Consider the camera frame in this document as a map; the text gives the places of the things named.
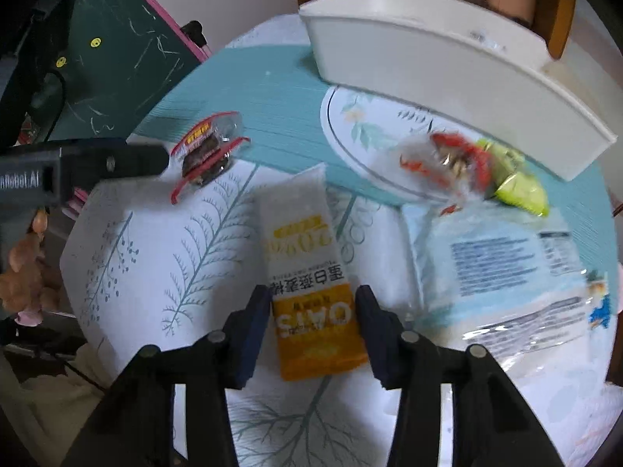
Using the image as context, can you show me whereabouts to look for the clear red candy packet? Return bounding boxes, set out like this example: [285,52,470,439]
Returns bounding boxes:
[396,131,492,218]

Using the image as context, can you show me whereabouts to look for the black easel clamp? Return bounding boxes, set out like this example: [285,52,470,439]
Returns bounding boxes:
[180,20,206,47]

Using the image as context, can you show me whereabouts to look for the white plastic storage box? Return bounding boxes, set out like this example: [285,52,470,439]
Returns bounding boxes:
[298,0,618,182]

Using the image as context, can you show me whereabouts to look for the white and yellow oat bar packet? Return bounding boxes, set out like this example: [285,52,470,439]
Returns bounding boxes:
[256,164,371,383]

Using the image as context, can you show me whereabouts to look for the green snack packet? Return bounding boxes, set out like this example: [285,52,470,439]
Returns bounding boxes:
[477,139,551,218]

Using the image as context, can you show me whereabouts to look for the leaf print tablecloth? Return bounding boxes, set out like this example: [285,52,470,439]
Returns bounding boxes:
[61,12,623,467]

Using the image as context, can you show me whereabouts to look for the peach plush toy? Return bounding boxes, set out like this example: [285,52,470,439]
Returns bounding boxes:
[0,207,62,325]

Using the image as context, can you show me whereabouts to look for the red-edged clear snack packet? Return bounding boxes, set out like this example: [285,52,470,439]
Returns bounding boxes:
[169,111,252,205]

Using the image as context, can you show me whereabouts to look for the small blue and yellow packet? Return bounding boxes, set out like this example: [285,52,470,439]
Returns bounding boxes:
[586,272,614,332]

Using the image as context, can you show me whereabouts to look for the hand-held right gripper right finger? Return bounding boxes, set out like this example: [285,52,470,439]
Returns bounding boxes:
[354,283,565,467]

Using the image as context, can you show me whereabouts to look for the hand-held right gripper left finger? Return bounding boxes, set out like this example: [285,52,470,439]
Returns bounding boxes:
[61,284,272,467]

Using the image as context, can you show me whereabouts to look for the green chalkboard with pink frame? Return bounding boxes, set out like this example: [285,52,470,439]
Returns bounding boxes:
[46,0,213,145]

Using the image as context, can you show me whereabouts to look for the pale blue snack packet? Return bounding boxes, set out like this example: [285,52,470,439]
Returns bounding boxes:
[401,202,609,367]

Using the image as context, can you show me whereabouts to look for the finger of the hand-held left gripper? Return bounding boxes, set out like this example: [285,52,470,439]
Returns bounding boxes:
[59,137,170,179]

